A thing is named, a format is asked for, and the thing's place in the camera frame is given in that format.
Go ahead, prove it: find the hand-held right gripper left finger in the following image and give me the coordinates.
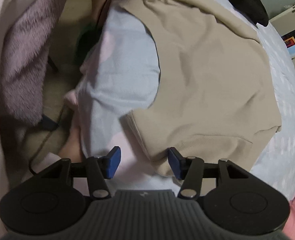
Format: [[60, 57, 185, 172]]
[[39, 146, 122, 201]]

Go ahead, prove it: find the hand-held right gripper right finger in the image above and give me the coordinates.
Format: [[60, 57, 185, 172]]
[[167, 147, 250, 201]]

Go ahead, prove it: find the beige sweater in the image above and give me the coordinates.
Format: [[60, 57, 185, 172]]
[[118, 0, 283, 179]]

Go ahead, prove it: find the blue bedsheet with pink dots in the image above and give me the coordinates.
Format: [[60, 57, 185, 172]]
[[64, 0, 295, 202]]

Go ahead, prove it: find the black folded garment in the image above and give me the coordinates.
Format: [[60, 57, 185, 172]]
[[217, 0, 269, 27]]

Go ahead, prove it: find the mauve fuzzy cloth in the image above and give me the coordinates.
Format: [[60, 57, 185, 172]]
[[0, 0, 70, 127]]

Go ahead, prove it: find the cream door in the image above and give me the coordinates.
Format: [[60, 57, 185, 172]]
[[269, 1, 295, 35]]

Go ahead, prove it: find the black cable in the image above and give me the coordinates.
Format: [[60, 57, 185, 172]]
[[29, 0, 124, 175]]

